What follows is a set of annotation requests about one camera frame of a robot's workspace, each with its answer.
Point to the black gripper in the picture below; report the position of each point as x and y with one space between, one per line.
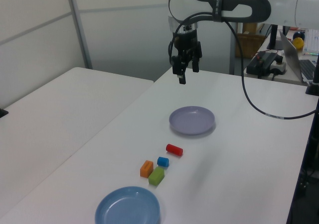
185 43

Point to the purple plate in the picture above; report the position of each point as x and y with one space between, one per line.
192 120

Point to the green rectangular block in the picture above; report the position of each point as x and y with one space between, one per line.
156 176

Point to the small blue block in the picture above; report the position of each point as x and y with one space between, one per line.
163 161

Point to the orange rectangular block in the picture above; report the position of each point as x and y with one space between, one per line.
146 169

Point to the blue plate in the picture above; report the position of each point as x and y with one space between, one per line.
127 206

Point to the red cylinder block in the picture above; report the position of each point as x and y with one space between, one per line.
174 150

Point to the white emergency stop box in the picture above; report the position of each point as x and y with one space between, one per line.
279 66

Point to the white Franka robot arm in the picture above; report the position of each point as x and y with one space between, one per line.
279 0

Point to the black controller box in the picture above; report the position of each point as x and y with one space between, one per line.
259 62

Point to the brown cardboard box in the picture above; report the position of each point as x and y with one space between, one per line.
249 44

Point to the black monitor stand post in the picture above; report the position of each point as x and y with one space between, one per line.
274 38

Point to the yellow round object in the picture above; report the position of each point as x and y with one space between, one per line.
298 43

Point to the grey laptop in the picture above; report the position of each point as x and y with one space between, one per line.
290 51

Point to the small black table clamp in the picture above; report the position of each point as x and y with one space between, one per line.
3 112

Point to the black table frame leg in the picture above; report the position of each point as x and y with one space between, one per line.
312 159

